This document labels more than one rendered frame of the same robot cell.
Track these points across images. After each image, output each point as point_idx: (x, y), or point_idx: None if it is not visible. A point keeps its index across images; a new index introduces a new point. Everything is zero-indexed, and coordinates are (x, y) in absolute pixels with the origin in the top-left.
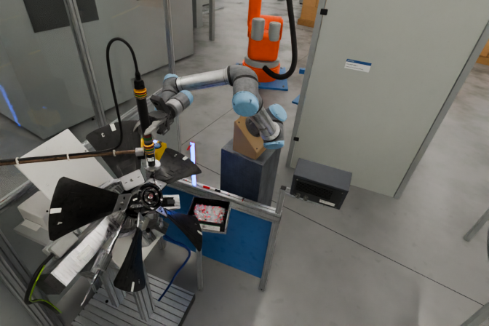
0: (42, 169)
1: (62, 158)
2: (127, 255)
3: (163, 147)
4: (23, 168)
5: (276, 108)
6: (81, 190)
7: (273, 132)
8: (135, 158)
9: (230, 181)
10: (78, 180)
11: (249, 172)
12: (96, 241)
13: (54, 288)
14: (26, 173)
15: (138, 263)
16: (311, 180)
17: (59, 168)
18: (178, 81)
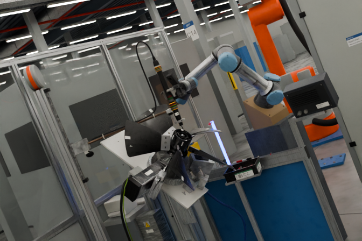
0: (116, 146)
1: None
2: (173, 157)
3: (195, 143)
4: (106, 144)
5: (267, 74)
6: (138, 127)
7: (266, 84)
8: (168, 121)
9: None
10: None
11: (274, 140)
12: (155, 169)
13: (135, 183)
14: (108, 147)
15: (184, 171)
16: (296, 89)
17: (125, 146)
18: (186, 77)
